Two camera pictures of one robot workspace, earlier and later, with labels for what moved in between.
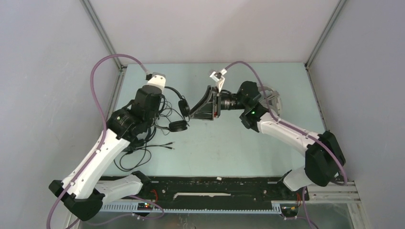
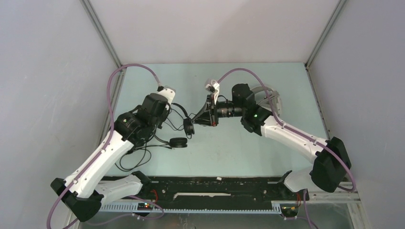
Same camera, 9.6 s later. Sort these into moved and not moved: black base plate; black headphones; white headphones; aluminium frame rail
Moved: black headphones
Not moved: aluminium frame rail; white headphones; black base plate
